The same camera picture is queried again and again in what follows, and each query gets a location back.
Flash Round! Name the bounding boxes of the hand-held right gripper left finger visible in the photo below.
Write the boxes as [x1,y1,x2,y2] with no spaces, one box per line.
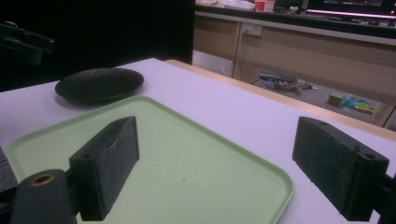
[68,116,140,222]

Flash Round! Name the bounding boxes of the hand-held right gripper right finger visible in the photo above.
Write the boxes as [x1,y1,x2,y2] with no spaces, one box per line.
[291,116,390,222]

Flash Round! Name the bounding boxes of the colourful toy blocks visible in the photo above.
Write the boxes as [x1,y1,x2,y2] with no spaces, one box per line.
[327,91,377,115]

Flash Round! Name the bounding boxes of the black textured plate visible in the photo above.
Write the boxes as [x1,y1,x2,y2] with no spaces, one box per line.
[54,67,146,105]

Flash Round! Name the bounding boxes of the light green plastic tray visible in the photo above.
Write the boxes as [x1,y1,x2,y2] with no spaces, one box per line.
[7,95,295,224]

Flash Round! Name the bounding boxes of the wooden counter cabinet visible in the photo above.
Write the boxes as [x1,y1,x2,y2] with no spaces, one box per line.
[192,4,396,129]

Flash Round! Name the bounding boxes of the dark monitor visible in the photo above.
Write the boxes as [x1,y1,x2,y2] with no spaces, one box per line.
[303,0,396,21]

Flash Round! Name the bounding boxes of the red and white container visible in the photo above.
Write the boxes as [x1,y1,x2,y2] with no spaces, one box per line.
[254,0,276,13]

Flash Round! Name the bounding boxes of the white plastic bag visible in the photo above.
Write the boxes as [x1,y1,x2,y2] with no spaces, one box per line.
[195,0,257,11]

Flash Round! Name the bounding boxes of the pile of cables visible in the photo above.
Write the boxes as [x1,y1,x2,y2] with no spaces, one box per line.
[259,72,314,95]

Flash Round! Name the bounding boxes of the white wall socket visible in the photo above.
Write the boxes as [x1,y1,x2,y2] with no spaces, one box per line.
[242,23,263,37]

